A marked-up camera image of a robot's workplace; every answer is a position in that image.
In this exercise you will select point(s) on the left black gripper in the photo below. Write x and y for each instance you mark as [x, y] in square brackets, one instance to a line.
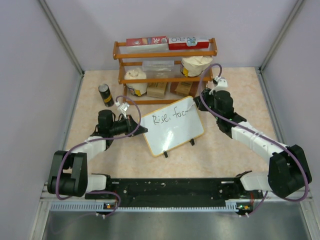
[131, 126]

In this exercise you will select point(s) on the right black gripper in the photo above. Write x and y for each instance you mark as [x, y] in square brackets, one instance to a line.
[206, 96]

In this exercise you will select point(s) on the yellow framed whiteboard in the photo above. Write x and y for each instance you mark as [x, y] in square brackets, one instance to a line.
[171, 126]

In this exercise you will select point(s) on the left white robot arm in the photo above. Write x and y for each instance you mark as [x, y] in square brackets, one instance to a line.
[68, 174]

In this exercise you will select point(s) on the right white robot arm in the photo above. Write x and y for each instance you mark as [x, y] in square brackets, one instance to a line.
[288, 170]

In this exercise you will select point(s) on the brown packet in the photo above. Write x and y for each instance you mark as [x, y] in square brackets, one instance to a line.
[184, 88]

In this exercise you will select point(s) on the white bag middle right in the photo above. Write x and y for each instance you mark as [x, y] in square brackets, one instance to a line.
[193, 66]

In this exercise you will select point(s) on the white bag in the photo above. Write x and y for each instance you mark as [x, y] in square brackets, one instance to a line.
[193, 66]
[136, 89]

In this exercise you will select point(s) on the white bag lower left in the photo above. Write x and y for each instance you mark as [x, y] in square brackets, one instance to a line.
[136, 89]

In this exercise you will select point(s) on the tan cardboard box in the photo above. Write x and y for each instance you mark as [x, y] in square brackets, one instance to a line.
[156, 89]

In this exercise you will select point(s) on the black drink can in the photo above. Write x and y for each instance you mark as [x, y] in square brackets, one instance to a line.
[106, 95]

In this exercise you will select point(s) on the wooden three tier shelf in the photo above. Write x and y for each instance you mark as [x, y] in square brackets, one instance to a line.
[128, 61]

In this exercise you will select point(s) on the clear plastic container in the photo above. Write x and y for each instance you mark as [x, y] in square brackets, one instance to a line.
[158, 68]

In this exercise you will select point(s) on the red white wrap box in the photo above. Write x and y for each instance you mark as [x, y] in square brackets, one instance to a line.
[188, 43]

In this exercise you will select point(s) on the red foil box left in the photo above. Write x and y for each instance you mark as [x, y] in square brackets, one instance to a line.
[147, 44]

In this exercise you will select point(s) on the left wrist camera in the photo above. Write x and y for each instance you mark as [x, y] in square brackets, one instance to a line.
[122, 107]

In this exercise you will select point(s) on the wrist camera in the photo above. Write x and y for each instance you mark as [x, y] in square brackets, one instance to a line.
[122, 107]
[221, 84]

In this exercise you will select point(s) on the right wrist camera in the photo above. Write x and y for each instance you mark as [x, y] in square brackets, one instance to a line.
[221, 84]

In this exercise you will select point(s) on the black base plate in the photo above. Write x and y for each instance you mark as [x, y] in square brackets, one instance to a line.
[177, 192]

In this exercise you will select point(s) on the grey slotted cable duct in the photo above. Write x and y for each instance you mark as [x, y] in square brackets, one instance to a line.
[108, 206]

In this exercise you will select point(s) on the aluminium frame rail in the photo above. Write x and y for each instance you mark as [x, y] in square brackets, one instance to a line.
[46, 196]

